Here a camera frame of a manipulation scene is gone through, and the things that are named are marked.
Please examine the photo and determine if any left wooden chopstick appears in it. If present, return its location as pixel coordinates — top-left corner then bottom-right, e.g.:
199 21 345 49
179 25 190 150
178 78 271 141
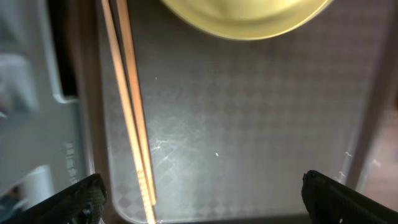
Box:
101 0 156 224

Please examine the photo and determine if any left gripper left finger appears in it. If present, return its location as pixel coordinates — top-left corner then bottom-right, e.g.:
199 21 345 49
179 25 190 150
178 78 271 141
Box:
1 174 107 224

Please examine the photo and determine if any yellow plate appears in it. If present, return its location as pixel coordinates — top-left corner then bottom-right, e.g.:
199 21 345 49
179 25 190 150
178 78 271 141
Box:
162 0 332 40

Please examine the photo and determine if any right wooden chopstick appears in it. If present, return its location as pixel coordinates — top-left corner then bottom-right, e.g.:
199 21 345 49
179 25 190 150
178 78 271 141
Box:
116 0 157 206

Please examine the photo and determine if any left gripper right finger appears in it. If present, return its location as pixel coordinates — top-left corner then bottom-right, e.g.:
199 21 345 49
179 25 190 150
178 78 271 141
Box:
301 170 397 224

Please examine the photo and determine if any white cup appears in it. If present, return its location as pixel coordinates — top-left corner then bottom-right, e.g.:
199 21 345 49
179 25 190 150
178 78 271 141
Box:
14 165 55 210

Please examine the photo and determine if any brown serving tray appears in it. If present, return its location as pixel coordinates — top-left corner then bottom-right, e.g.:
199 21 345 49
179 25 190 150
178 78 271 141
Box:
73 0 398 224

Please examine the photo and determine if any wooden chopstick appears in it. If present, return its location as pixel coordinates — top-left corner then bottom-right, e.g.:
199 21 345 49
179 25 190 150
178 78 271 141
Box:
101 0 156 224
116 0 157 206

